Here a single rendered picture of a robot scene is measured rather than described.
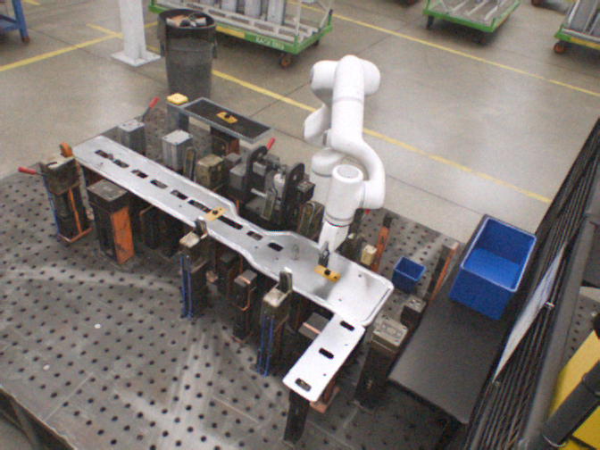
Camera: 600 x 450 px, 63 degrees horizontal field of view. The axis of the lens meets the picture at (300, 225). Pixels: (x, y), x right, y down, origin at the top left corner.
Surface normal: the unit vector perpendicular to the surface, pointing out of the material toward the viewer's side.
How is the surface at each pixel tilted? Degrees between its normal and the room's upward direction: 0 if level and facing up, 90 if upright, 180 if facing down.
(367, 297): 0
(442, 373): 0
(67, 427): 0
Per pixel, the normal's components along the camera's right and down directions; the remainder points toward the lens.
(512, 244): -0.53, 0.50
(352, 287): 0.11, -0.76
